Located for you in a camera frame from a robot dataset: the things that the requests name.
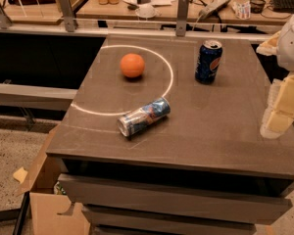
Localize white bowl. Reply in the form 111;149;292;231
135;4;157;19

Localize silver blue energy drink can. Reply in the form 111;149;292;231
117;98;171;137

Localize blue pepsi can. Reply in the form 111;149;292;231
195;39;222;84

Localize top grey drawer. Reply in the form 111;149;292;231
57;173;293;226

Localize orange ball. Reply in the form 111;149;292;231
120;53;145;78

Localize white power strip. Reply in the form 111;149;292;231
199;0;231;20

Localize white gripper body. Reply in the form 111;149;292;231
276;14;294;71

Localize lower grey drawer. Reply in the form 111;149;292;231
82;206;256;235

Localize metal bracket middle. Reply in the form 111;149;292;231
58;0;77;32

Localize black mesh cup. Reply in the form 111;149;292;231
250;0;266;14

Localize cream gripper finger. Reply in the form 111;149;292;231
256;31;280;56
260;72;294;139

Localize small white carton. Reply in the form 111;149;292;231
233;1;251;20

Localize metal bracket right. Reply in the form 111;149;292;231
175;0;189;36

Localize grey drawer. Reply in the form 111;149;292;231
57;173;293;226
82;206;256;235

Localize cardboard box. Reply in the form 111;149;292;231
17;127;90;235

